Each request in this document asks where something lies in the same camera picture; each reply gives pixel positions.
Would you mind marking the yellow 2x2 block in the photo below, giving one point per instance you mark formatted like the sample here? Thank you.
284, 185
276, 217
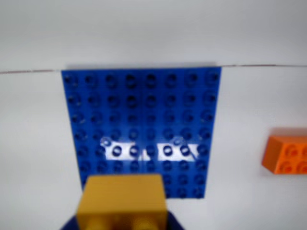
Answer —
122, 201

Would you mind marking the orange 2x4 block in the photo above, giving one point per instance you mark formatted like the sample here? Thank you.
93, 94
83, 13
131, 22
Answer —
285, 155

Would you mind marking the blue 8x8 base plate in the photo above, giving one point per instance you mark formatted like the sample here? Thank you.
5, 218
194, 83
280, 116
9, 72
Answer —
144, 107

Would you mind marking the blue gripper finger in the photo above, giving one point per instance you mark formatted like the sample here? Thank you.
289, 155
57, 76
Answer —
70, 224
175, 222

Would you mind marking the white board sheet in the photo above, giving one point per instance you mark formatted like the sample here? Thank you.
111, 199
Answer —
239, 203
153, 33

